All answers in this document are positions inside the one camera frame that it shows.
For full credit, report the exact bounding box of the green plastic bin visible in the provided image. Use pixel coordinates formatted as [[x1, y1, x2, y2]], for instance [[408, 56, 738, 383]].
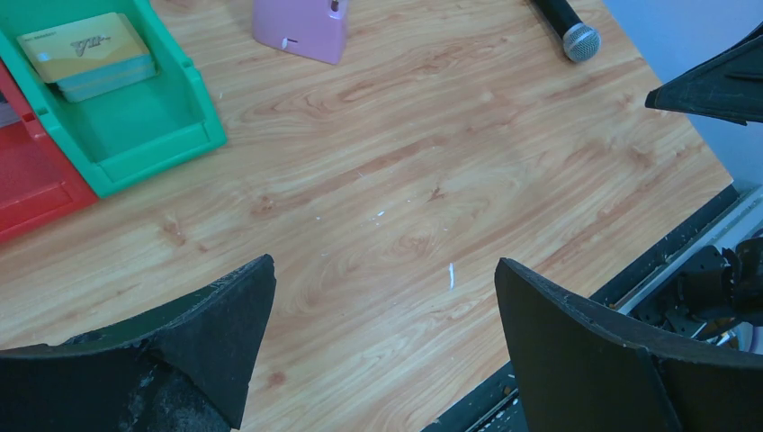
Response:
[[1, 1, 227, 197]]

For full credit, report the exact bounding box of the black silver microphone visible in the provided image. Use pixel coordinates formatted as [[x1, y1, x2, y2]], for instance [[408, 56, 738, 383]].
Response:
[[532, 0, 602, 63]]

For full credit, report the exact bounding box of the gold card stack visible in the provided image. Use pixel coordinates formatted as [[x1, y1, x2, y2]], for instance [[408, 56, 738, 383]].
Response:
[[16, 13, 157, 103]]

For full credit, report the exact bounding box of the pink metronome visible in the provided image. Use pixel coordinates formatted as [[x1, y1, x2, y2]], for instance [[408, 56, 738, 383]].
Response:
[[252, 0, 348, 65]]

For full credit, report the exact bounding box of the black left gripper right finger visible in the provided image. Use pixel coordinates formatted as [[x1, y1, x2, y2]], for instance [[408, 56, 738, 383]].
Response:
[[495, 258, 762, 431]]

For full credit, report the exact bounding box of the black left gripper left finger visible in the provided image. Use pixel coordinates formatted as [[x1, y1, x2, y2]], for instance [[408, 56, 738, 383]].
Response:
[[1, 255, 276, 431]]

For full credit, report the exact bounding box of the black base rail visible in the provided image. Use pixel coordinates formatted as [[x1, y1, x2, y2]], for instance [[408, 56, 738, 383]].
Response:
[[429, 186, 762, 431]]

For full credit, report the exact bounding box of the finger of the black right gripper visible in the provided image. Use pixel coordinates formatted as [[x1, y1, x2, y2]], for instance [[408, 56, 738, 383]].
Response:
[[644, 26, 762, 125]]

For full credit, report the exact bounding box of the red plastic bin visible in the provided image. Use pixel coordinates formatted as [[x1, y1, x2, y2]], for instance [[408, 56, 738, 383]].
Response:
[[1, 66, 98, 242]]

